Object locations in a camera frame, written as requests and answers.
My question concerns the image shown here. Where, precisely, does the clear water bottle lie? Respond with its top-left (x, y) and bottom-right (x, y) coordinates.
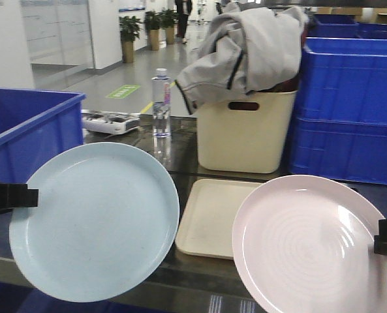
top-left (151, 68), bottom-right (172, 138)

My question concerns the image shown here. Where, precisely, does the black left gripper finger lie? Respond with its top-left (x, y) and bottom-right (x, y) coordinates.
top-left (0, 182), bottom-right (39, 214)

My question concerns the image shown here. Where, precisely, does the potted plant gold pot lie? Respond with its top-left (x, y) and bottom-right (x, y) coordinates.
top-left (119, 16), bottom-right (142, 63)

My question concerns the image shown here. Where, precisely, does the grey jacket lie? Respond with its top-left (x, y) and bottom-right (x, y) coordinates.
top-left (176, 2), bottom-right (308, 114)

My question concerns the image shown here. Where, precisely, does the blue crate left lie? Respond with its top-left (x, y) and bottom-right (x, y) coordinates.
top-left (0, 88), bottom-right (85, 183)

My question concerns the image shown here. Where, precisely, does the light pink plate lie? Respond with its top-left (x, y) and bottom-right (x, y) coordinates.
top-left (232, 175), bottom-right (387, 312)

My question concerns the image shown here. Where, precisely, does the blue stacked crate upper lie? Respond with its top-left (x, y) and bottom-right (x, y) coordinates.
top-left (295, 37), bottom-right (387, 125)

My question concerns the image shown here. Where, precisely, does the cream plastic bin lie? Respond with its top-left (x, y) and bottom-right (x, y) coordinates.
top-left (196, 91), bottom-right (297, 173)

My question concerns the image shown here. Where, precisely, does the white remote controller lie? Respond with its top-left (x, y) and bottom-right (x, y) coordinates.
top-left (82, 110), bottom-right (140, 135)

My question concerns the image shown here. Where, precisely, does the walking person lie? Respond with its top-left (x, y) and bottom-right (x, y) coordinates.
top-left (175, 0), bottom-right (193, 44)

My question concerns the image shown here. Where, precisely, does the light blue plate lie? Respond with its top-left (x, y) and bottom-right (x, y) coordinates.
top-left (9, 142), bottom-right (179, 303)

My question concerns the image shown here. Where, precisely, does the blue stacked crate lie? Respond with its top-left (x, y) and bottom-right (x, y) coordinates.
top-left (288, 117), bottom-right (387, 185)
top-left (295, 37), bottom-right (387, 125)

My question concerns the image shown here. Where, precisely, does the blue stacked crate lower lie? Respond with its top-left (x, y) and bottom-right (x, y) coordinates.
top-left (288, 117), bottom-right (387, 185)

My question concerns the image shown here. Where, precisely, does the beige tray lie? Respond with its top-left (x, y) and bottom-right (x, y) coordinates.
top-left (175, 179), bottom-right (260, 260)

